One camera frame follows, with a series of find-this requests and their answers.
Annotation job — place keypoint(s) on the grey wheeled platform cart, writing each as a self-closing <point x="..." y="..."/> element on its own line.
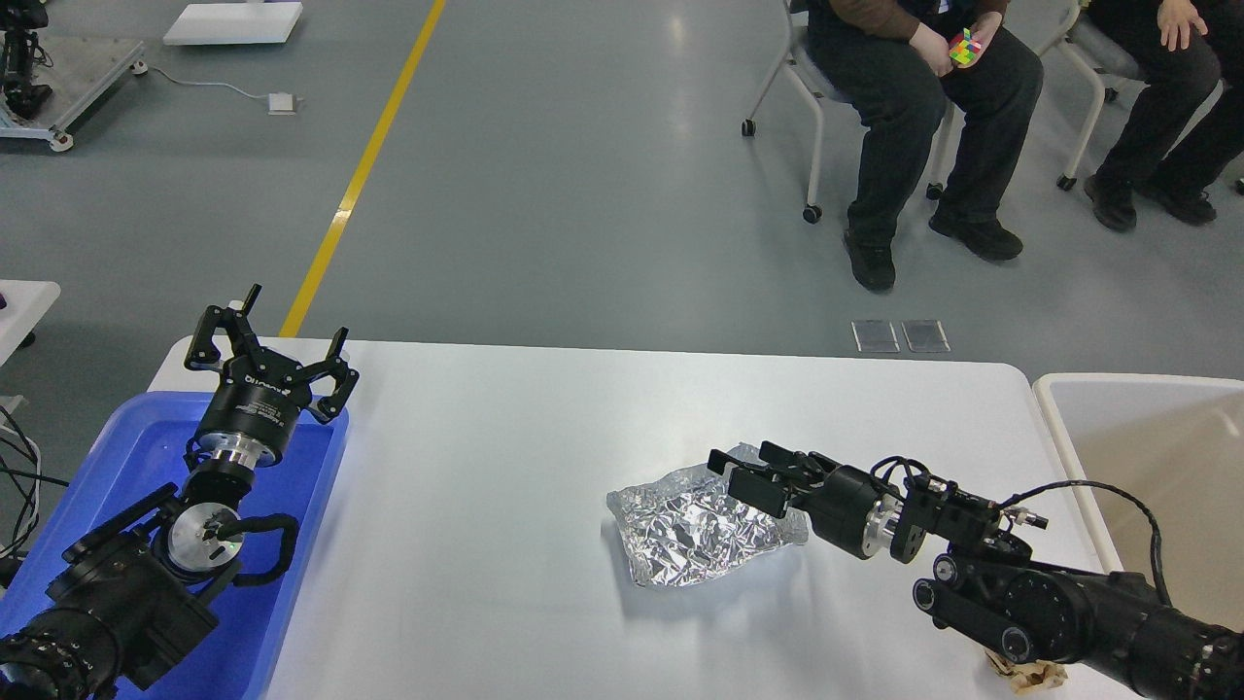
<point x="49" y="83"/>

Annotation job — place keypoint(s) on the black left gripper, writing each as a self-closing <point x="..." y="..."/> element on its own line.
<point x="255" y="401"/>

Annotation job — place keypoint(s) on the beige plastic bin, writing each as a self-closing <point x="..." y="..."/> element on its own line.
<point x="1170" y="443"/>

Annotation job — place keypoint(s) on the left metal floor plate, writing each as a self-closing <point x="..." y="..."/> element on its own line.
<point x="875" y="336"/>

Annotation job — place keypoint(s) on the crumpled brown paper ball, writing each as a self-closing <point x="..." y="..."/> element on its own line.
<point x="1027" y="678"/>

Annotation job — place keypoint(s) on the white office chair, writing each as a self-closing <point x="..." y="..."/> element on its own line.
<point x="794" y="61"/>

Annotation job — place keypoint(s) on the white side table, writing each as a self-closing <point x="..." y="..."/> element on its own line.
<point x="26" y="303"/>

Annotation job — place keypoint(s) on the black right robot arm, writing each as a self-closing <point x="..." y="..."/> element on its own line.
<point x="987" y="586"/>

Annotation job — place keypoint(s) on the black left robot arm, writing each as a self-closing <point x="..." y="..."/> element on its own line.
<point x="134" y="600"/>

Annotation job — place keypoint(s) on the silver foil bag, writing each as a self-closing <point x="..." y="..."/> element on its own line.
<point x="685" y="529"/>

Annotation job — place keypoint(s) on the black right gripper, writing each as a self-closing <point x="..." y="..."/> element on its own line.
<point x="846" y="506"/>

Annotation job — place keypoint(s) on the white power adapter with cable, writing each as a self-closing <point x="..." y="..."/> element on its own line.
<point x="276" y="103"/>

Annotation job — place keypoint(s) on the seated person in black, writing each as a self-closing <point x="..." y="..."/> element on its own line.
<point x="890" y="59"/>

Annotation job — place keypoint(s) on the white flat board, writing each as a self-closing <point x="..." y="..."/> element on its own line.
<point x="244" y="23"/>

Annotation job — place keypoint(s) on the right metal floor plate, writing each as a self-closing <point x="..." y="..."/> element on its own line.
<point x="926" y="336"/>

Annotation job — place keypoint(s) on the blue plastic bin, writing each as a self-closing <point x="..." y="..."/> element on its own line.
<point x="142" y="448"/>

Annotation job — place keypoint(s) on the metal floor plate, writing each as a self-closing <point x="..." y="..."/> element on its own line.
<point x="926" y="336"/>
<point x="875" y="336"/>

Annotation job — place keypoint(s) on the colourful puzzle cube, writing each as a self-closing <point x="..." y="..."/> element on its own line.
<point x="965" y="48"/>

